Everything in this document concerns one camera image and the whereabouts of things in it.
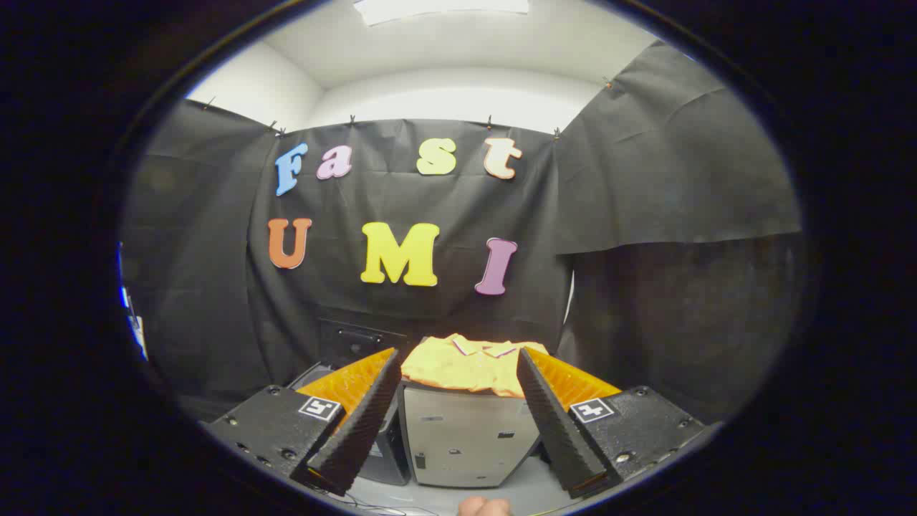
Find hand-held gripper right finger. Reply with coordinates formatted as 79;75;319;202
516;347;721;500

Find white and blue equipment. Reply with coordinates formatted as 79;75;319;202
117;242;149;363

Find grey washing machine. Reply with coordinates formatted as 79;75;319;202
287;319;413;488

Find yellow polo shirt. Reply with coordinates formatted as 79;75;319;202
401;333;551;398

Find grey cabinet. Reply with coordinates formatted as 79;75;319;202
398;380;543;489

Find black backdrop cloth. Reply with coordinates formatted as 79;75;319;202
118;39;807;424

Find ceiling light panel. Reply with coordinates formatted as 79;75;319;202
352;0;531;27

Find thin black cables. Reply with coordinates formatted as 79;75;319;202
335;491;441;516

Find glass washing machine lid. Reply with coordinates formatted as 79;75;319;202
319;319;411;370

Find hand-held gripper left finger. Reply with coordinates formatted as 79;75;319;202
203;348;403;497

